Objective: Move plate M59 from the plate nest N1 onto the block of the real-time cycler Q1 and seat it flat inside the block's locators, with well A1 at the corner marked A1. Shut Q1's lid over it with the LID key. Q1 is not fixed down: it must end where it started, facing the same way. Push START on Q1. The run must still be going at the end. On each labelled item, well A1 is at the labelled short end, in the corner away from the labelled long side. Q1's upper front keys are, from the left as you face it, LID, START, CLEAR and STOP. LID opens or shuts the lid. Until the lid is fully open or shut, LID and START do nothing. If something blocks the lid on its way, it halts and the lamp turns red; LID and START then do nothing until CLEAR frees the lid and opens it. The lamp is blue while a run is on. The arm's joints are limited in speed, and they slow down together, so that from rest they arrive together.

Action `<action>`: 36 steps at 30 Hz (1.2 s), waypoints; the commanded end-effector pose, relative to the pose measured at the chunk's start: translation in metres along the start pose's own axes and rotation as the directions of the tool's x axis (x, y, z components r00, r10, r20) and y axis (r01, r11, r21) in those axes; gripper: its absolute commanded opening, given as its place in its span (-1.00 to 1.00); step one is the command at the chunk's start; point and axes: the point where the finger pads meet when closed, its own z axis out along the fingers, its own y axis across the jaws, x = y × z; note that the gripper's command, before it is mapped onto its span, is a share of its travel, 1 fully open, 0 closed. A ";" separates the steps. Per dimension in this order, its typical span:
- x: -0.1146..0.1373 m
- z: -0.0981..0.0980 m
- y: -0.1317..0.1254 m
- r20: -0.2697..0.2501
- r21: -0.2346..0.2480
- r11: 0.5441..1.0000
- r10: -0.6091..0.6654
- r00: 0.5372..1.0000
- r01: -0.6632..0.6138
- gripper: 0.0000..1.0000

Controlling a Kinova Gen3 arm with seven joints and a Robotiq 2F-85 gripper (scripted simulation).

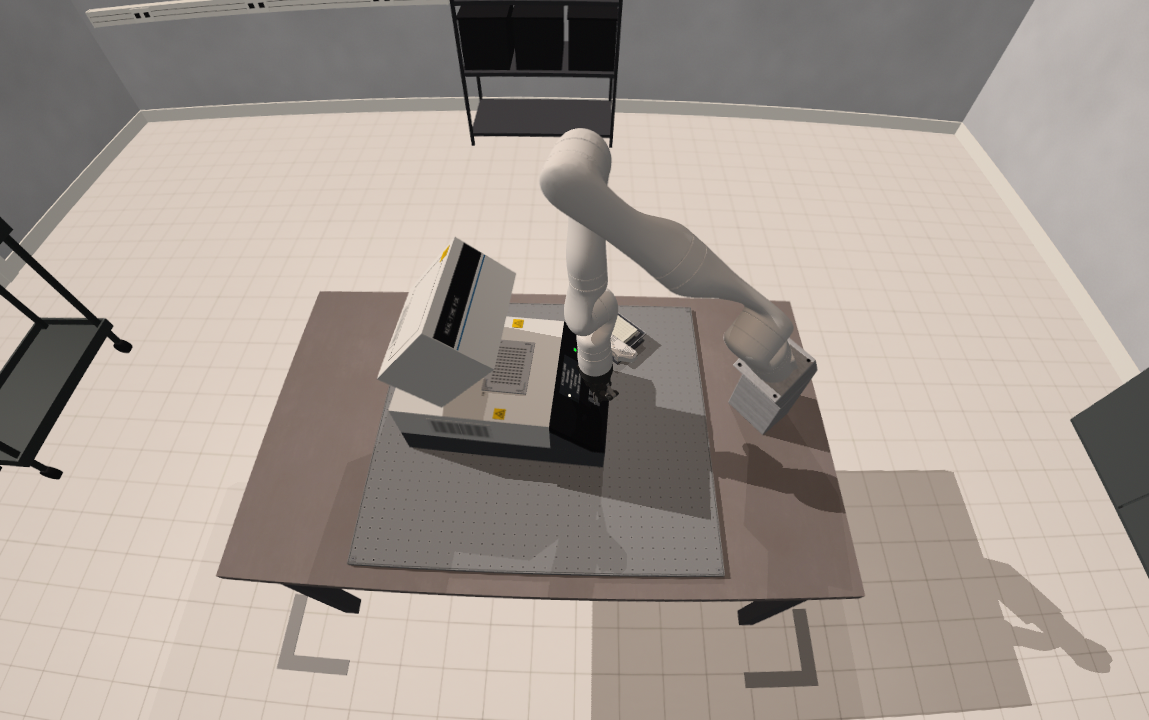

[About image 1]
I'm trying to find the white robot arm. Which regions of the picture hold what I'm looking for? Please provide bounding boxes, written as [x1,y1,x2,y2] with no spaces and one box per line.
[539,127,799,384]

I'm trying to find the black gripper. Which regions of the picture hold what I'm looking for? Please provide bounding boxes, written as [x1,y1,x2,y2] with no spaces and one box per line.
[576,364,619,403]

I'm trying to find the dark grey rectangular frame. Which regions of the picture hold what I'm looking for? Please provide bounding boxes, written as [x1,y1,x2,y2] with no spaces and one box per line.
[614,313,646,364]

